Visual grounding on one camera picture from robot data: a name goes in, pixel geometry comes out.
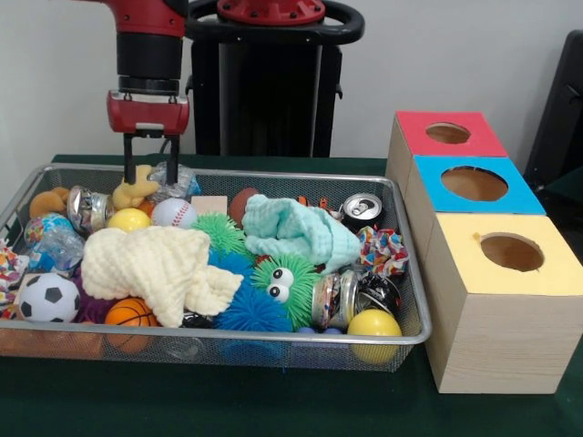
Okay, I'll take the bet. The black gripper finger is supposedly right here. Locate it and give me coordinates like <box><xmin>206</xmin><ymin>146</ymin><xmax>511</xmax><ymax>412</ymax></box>
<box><xmin>123</xmin><ymin>134</ymin><xmax>137</xmax><ymax>186</ymax></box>
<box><xmin>166</xmin><ymin>134</ymin><xmax>180</xmax><ymax>186</ymax></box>

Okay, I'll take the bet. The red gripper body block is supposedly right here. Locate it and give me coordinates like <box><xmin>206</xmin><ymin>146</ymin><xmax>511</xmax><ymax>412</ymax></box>
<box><xmin>107</xmin><ymin>90</ymin><xmax>190</xmax><ymax>138</ymax></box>

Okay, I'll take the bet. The clear plastic packet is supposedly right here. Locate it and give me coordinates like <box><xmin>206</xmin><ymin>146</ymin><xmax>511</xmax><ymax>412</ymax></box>
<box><xmin>148</xmin><ymin>161</ymin><xmax>201</xmax><ymax>204</ymax></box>

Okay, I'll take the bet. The yellow plush toy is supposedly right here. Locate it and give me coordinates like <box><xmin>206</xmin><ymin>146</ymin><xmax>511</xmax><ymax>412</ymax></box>
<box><xmin>112</xmin><ymin>164</ymin><xmax>161</xmax><ymax>211</ymax></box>

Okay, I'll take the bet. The silver mesh bin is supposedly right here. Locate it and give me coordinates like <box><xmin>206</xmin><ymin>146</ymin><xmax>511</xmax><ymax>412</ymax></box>
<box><xmin>0</xmin><ymin>162</ymin><xmax>433</xmax><ymax>373</ymax></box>

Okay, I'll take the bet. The wooden box with three holes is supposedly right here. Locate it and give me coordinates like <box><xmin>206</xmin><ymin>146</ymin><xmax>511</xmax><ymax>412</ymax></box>
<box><xmin>384</xmin><ymin>110</ymin><xmax>583</xmax><ymax>395</ymax></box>

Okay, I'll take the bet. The white baseball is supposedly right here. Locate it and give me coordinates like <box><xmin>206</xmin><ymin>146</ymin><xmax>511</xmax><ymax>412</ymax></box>
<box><xmin>151</xmin><ymin>198</ymin><xmax>199</xmax><ymax>229</ymax></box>

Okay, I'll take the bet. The small yellow ball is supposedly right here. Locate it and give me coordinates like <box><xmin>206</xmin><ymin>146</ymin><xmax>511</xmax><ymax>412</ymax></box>
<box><xmin>107</xmin><ymin>208</ymin><xmax>152</xmax><ymax>232</ymax></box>

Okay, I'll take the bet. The cream knit cloth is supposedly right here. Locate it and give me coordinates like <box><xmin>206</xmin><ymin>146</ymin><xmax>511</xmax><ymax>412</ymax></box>
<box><xmin>80</xmin><ymin>226</ymin><xmax>245</xmax><ymax>329</ymax></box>

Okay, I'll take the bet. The mint knit cloth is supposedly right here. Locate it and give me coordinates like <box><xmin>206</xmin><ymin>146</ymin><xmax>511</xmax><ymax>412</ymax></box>
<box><xmin>240</xmin><ymin>193</ymin><xmax>363</xmax><ymax>276</ymax></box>

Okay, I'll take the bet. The small orange basketball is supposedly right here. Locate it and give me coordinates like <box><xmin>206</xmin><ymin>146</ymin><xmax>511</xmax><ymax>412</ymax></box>
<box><xmin>104</xmin><ymin>298</ymin><xmax>159</xmax><ymax>328</ymax></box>

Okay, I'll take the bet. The black and white soccer ball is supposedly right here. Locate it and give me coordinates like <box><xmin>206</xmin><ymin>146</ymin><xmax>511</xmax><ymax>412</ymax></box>
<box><xmin>17</xmin><ymin>271</ymin><xmax>82</xmax><ymax>323</ymax></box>

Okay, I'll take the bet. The green spiky toy with eyes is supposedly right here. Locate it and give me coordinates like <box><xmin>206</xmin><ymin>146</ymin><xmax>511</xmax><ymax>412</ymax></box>
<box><xmin>250</xmin><ymin>254</ymin><xmax>322</xmax><ymax>332</ymax></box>

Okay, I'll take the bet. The silver soda can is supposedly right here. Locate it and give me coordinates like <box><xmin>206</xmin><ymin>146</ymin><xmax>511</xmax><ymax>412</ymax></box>
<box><xmin>340</xmin><ymin>192</ymin><xmax>386</xmax><ymax>233</ymax></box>

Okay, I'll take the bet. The dark green table cloth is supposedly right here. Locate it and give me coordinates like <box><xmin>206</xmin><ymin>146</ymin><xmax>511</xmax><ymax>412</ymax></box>
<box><xmin>0</xmin><ymin>153</ymin><xmax>583</xmax><ymax>437</ymax></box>

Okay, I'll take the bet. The large yellow ball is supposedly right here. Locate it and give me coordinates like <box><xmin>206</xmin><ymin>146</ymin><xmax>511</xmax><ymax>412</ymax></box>
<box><xmin>346</xmin><ymin>309</ymin><xmax>404</xmax><ymax>364</ymax></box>

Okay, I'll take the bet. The black upright panel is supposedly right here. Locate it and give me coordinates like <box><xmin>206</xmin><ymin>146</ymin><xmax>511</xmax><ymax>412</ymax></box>
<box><xmin>523</xmin><ymin>29</ymin><xmax>583</xmax><ymax>192</ymax></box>

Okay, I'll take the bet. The green cloth side table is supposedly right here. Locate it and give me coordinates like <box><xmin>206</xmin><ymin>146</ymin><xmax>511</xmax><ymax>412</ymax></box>
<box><xmin>541</xmin><ymin>164</ymin><xmax>583</xmax><ymax>218</ymax></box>

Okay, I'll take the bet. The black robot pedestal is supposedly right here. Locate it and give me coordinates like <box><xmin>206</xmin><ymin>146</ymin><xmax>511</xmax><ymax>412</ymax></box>
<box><xmin>184</xmin><ymin>0</ymin><xmax>365</xmax><ymax>158</ymax></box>

